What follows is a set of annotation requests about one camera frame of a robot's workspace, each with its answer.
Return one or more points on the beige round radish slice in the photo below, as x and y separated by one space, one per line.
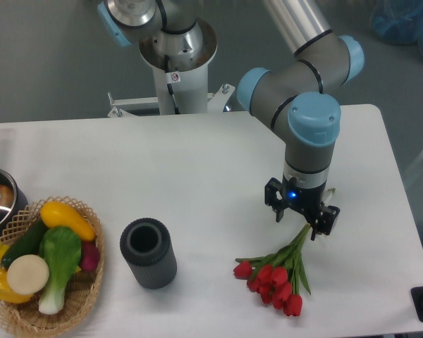
28 274

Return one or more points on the red radish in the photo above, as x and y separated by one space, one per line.
90 257

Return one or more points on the dark grey ribbed vase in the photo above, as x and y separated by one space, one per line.
147 248

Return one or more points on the dark green cucumber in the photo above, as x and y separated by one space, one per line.
28 243

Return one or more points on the woven wicker basket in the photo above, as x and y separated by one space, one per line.
24 320

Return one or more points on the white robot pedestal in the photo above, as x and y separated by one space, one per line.
180 68

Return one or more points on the green bok choy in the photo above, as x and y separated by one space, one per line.
61 250

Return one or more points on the yellow squash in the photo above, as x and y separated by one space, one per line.
56 213

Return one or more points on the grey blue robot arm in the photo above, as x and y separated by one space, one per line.
294 104

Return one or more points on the blue plastic bag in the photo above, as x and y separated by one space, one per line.
398 22

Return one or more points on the yellow bell pepper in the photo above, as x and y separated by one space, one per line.
7 294

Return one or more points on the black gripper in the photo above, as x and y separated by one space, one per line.
307 202

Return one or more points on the red tulip bouquet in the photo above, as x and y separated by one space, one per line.
278 277

